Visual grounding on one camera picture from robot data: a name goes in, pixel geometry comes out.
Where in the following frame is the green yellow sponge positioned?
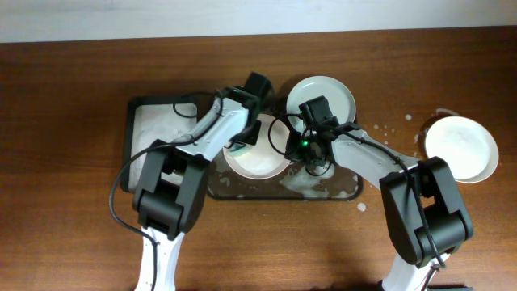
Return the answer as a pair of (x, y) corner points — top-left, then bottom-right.
(226, 144), (250, 157)

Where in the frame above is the pale green plate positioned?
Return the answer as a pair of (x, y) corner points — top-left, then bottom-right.
(424, 116), (499, 183)

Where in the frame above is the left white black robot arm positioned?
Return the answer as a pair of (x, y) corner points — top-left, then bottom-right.
(132, 73), (271, 290)

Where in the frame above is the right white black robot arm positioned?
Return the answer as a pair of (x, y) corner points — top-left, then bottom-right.
(284, 96), (473, 290)

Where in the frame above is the middle dark wet tray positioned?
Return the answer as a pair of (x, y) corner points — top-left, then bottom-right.
(206, 95), (364, 201)

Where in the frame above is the left soapy black tray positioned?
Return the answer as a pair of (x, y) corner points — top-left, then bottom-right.
(120, 95), (203, 193)

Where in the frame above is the grey green rear plate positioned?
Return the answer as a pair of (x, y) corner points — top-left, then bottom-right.
(286, 76), (356, 124)

